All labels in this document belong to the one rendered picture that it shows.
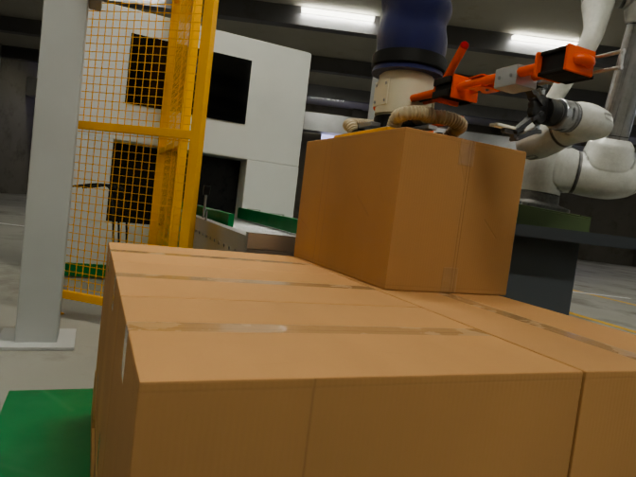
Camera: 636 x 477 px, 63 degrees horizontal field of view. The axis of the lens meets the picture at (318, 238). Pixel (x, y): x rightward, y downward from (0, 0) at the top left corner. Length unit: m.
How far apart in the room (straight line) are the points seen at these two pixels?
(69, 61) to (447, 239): 1.73
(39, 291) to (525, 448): 2.07
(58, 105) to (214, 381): 2.00
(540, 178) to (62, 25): 1.96
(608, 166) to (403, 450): 1.54
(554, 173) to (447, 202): 0.72
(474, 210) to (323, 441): 0.94
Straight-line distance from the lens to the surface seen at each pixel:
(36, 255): 2.46
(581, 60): 1.17
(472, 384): 0.71
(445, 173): 1.37
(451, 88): 1.42
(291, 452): 0.61
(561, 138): 1.76
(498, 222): 1.49
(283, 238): 1.87
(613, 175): 2.06
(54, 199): 2.44
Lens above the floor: 0.73
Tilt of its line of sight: 4 degrees down
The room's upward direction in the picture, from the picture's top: 7 degrees clockwise
